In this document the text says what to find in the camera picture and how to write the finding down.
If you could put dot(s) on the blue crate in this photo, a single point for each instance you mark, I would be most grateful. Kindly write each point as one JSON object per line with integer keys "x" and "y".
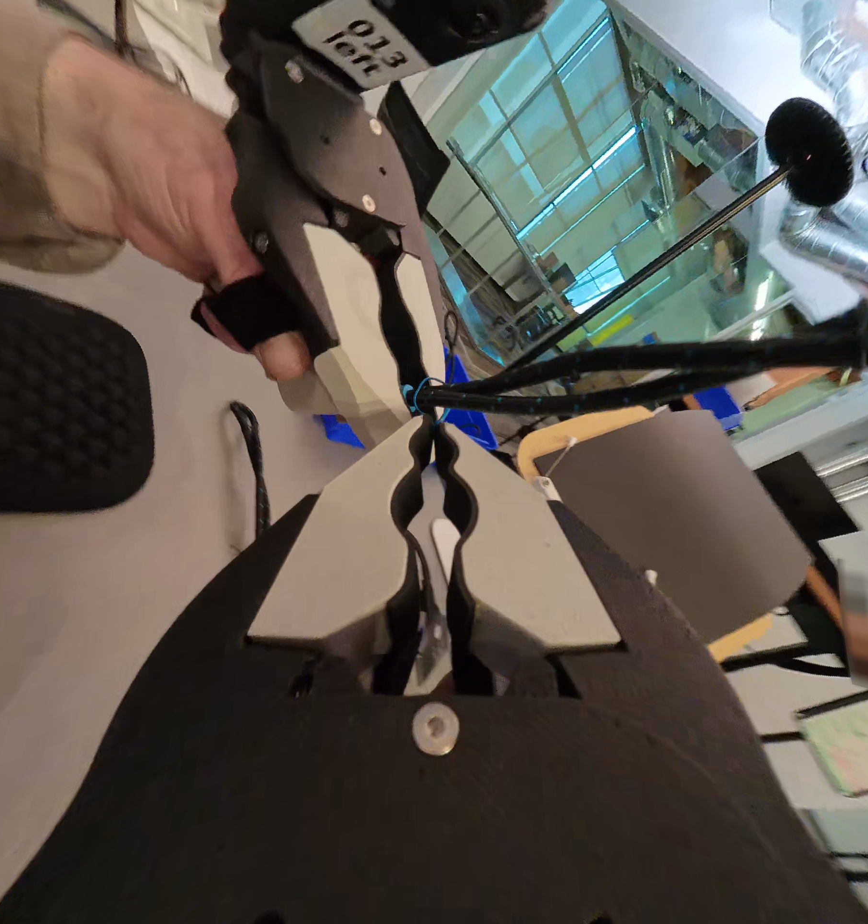
{"x": 719, "y": 408}

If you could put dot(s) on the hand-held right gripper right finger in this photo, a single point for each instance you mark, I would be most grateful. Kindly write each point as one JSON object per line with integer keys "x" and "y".
{"x": 535, "y": 570}

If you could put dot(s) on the black floor lamp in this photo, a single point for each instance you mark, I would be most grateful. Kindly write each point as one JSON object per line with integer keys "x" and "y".
{"x": 809, "y": 155}

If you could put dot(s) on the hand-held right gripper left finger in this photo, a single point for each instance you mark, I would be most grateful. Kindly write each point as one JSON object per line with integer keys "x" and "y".
{"x": 340, "y": 563}

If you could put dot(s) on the white plastic bar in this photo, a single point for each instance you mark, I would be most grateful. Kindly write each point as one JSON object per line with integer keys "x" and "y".
{"x": 547, "y": 487}

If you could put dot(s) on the whiteboard with green writing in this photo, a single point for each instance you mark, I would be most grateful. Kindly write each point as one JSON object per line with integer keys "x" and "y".
{"x": 852, "y": 747}

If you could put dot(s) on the blue twist tie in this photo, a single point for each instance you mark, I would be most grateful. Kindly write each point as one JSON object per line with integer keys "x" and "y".
{"x": 411, "y": 395}

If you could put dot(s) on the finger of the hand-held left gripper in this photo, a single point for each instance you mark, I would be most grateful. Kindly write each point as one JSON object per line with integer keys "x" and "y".
{"x": 354, "y": 325}
{"x": 423, "y": 303}

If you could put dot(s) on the black mouse pad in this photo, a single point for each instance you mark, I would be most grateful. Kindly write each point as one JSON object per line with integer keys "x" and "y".
{"x": 51, "y": 397}

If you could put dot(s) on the person's left forearm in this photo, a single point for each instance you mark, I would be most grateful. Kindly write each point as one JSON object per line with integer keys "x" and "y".
{"x": 15, "y": 144}

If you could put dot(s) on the blue plastic bin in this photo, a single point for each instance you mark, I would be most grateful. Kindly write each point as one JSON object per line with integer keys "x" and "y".
{"x": 340, "y": 432}

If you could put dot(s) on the wooden-edged black board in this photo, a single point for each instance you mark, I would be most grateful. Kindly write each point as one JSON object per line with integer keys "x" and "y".
{"x": 679, "y": 520}

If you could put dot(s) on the round silver duct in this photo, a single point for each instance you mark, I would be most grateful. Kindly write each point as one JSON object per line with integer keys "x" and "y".
{"x": 838, "y": 238}

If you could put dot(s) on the person's left hand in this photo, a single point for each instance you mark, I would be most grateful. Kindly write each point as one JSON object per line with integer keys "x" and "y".
{"x": 152, "y": 166}

